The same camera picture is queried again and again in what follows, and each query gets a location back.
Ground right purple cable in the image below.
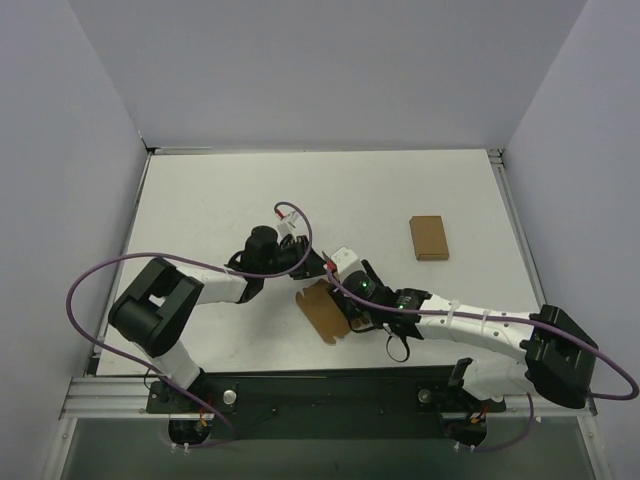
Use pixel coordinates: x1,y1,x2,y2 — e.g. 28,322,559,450
327,269,640,454

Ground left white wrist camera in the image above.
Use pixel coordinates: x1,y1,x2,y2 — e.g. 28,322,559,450
276,211,300,245

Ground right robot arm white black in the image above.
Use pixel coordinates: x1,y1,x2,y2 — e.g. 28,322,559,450
329,270,598,409

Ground aluminium frame rail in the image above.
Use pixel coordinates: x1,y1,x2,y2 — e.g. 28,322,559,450
486,149,547,307

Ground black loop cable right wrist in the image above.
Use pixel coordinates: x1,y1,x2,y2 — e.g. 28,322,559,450
385,334,412,362

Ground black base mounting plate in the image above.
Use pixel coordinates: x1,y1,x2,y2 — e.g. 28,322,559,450
146,359,506,445

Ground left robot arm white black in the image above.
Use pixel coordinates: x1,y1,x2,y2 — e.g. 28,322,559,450
108,226,324,412

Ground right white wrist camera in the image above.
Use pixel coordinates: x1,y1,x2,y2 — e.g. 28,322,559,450
327,246,363,282

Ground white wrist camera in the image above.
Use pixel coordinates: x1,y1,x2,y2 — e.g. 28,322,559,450
276,211,300,245
327,246,363,282

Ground small folded cardboard box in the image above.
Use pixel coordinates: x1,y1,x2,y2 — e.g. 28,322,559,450
409,216,449,261

